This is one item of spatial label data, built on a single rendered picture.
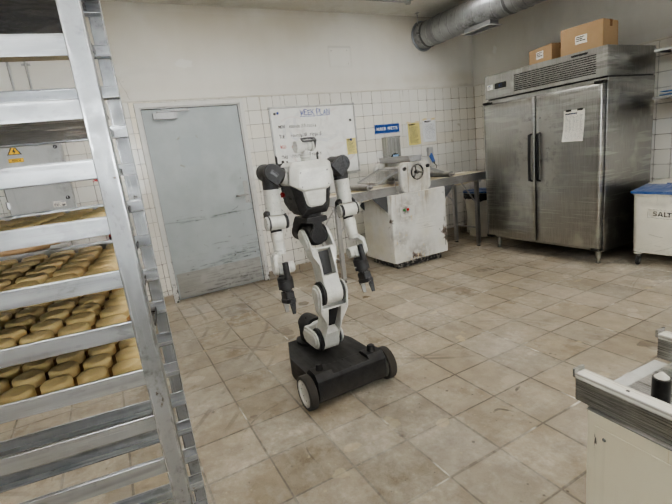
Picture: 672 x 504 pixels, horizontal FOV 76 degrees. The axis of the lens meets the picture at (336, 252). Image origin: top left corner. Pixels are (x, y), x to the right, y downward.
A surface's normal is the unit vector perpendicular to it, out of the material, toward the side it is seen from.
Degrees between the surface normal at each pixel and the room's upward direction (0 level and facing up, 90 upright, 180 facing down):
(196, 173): 90
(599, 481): 90
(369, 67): 90
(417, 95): 90
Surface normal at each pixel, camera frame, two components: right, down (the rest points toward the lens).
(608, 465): -0.89, 0.20
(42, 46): 0.37, 0.17
